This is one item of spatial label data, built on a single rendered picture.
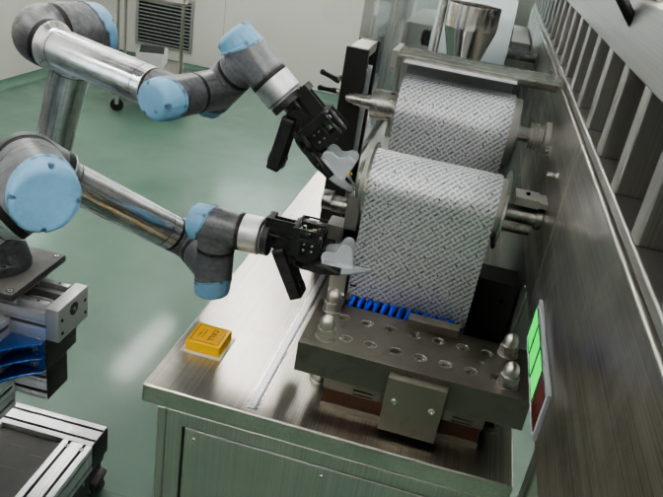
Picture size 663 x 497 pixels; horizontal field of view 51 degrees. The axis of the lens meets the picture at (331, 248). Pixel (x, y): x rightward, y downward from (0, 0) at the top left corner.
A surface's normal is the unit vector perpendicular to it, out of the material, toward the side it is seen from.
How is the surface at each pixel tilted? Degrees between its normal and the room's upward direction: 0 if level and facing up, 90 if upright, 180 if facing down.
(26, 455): 0
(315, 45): 90
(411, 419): 90
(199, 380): 0
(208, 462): 90
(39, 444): 0
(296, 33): 90
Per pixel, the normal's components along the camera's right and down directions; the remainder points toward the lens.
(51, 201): 0.62, 0.36
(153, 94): -0.51, 0.31
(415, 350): 0.15, -0.89
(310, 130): -0.22, 0.40
